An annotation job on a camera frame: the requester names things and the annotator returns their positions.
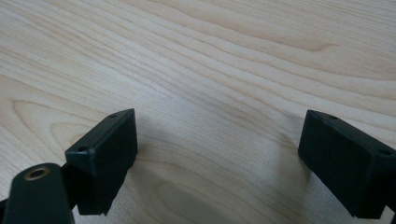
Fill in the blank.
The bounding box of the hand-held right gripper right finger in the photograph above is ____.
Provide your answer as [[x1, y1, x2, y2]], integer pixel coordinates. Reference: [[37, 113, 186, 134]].
[[297, 108, 396, 220]]

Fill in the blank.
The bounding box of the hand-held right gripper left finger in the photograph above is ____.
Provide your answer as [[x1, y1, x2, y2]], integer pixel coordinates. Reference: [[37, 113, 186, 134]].
[[64, 107, 138, 217]]

